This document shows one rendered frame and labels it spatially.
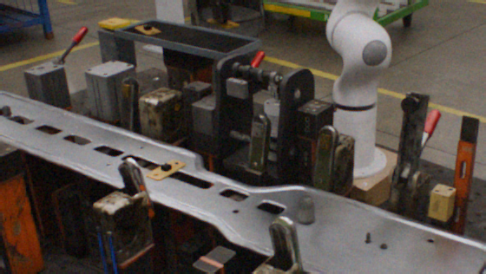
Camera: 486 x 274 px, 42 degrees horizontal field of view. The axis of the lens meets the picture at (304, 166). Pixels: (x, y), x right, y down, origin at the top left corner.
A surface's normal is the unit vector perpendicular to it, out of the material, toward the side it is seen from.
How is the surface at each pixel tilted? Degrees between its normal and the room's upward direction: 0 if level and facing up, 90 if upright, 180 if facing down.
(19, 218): 90
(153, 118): 90
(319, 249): 0
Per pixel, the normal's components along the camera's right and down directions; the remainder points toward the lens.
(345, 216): 0.00, -0.88
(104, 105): -0.54, 0.40
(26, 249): 0.84, 0.25
